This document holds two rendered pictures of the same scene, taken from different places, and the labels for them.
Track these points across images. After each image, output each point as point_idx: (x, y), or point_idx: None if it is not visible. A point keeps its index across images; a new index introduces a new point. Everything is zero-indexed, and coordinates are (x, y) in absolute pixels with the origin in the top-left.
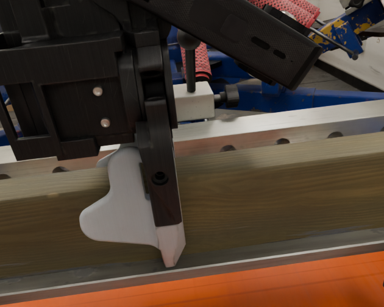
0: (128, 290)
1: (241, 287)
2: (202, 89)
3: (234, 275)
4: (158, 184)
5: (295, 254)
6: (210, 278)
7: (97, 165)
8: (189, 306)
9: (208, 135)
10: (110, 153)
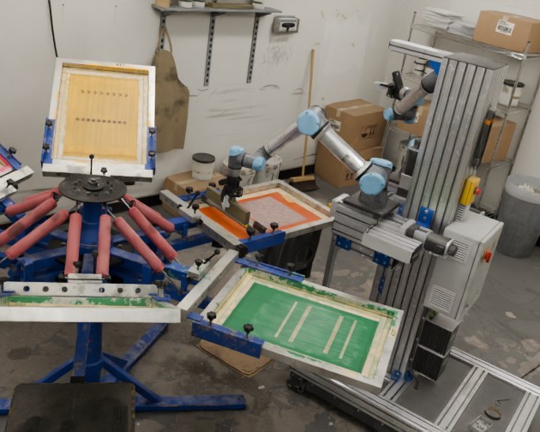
0: (226, 228)
1: (217, 219)
2: (186, 207)
3: (215, 220)
4: None
5: None
6: (218, 222)
7: (229, 205)
8: (224, 223)
9: (196, 211)
10: (228, 202)
